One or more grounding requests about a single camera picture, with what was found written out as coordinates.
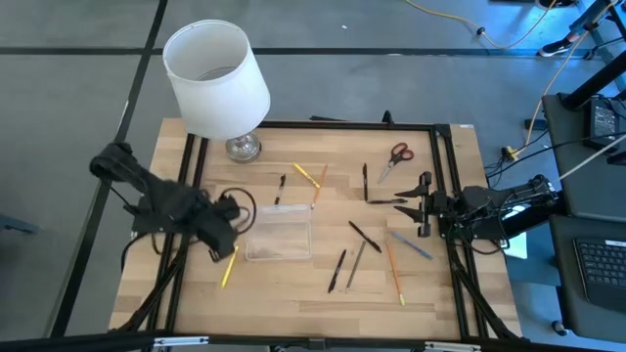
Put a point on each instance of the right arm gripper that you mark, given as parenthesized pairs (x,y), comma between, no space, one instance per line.
(426,215)

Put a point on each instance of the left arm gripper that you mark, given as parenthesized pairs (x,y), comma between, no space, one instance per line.
(220,230)

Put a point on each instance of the black ballpoint pen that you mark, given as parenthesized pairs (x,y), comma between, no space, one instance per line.
(280,189)
(365,182)
(387,201)
(365,236)

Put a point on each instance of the plain yellow highlighter pen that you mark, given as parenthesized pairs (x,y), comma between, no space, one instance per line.
(229,267)

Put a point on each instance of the blue ballpoint pen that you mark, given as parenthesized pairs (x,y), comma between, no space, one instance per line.
(411,245)

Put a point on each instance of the clear plastic supply box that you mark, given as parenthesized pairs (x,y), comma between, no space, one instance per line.
(279,232)

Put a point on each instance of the orange pencil yellow eraser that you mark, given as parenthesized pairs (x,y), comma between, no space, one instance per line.
(394,271)

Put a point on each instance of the dark grey striped pencil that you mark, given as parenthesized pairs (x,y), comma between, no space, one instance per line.
(355,266)

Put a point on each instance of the orange pencil red eraser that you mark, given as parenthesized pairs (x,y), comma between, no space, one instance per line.
(319,186)

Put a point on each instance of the yellow highlighter with black print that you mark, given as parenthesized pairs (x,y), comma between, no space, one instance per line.
(306,175)

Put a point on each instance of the black marker pen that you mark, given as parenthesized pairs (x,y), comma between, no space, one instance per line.
(337,271)

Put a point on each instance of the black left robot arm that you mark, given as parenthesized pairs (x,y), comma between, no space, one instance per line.
(161,200)

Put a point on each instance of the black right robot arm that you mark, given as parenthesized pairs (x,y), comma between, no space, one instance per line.
(528,195)

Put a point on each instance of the white shade table lamp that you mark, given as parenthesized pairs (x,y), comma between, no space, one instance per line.
(215,83)

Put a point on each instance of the dark grey side table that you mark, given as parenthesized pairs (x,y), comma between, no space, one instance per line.
(587,195)

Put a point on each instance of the black caster wheel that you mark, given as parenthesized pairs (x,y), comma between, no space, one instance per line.
(560,327)

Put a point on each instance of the black keyboard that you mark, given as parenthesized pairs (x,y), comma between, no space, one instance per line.
(604,269)

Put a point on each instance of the blue grey floor object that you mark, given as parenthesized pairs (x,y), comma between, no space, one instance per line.
(14,224)

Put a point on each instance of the black power adapter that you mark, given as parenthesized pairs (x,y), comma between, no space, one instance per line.
(602,122)

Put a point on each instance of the person's foot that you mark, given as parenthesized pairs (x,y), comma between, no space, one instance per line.
(555,47)

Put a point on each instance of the black pole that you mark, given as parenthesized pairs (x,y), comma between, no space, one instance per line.
(594,83)

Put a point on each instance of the grey metal stand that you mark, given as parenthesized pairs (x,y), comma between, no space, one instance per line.
(594,19)

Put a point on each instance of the black aluminium table frame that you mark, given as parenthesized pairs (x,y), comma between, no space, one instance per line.
(342,125)

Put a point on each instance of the silver metal bracket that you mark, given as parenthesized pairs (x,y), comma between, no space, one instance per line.
(181,341)
(452,347)

